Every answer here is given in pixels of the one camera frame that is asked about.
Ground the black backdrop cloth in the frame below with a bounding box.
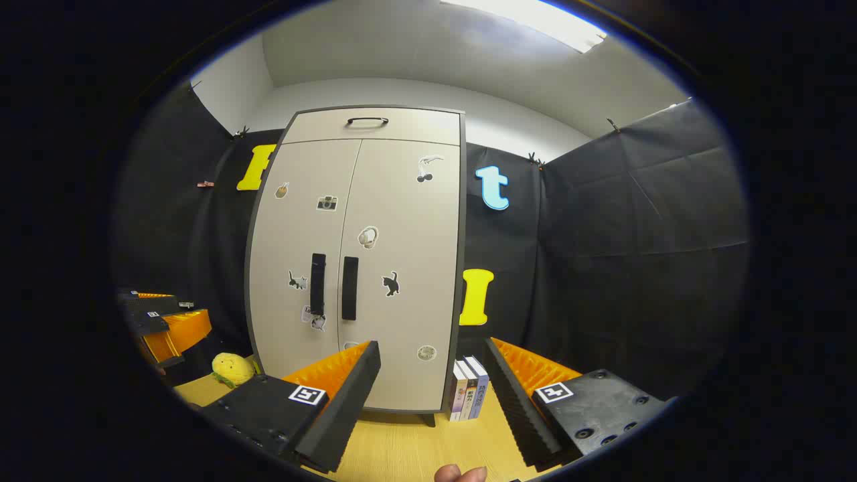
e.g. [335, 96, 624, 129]
[114, 80, 749, 402]

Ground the beige cabinet drawer black handle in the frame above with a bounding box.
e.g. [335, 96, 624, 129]
[281, 107, 463, 146]

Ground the white purple book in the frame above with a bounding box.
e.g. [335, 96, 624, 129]
[450, 361, 469, 422]

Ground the yellow plush toy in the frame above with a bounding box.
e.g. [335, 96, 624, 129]
[212, 353, 259, 389]

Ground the cabinet door with camera sticker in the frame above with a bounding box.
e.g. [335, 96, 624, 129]
[246, 139, 363, 379]

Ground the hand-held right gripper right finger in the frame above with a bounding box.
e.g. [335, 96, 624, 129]
[484, 337, 672, 471]

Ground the dark brown book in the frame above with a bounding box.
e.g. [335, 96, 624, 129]
[459, 359, 480, 421]

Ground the cabinet door with headphone sticker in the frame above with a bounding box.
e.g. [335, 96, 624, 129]
[337, 139, 464, 412]

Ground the beige double-door shoe cabinet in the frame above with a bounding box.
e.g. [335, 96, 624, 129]
[244, 105, 467, 427]

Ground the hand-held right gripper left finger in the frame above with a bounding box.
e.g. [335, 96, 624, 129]
[200, 340, 382, 475]

